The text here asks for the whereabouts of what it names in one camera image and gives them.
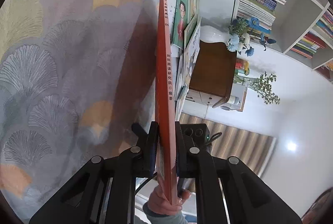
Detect person's right hand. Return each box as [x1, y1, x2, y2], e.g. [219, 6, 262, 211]
[147, 185, 191, 215]

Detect green girl cover book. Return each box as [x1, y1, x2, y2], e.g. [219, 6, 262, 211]
[172, 0, 188, 50]

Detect white bookshelf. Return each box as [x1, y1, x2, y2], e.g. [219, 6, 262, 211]
[236, 0, 332, 80]

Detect ginkgo pattern tablecloth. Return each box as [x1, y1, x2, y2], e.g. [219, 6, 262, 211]
[1, 0, 159, 223]

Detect white ribbed vase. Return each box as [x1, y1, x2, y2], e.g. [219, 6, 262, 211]
[200, 25, 230, 43]

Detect striped rug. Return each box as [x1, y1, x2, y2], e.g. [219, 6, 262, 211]
[180, 113, 277, 177]

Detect red donkey cover book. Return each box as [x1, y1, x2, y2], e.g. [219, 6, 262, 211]
[155, 0, 178, 205]

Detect blue artificial flowers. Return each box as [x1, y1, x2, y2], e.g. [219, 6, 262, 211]
[226, 17, 277, 57]

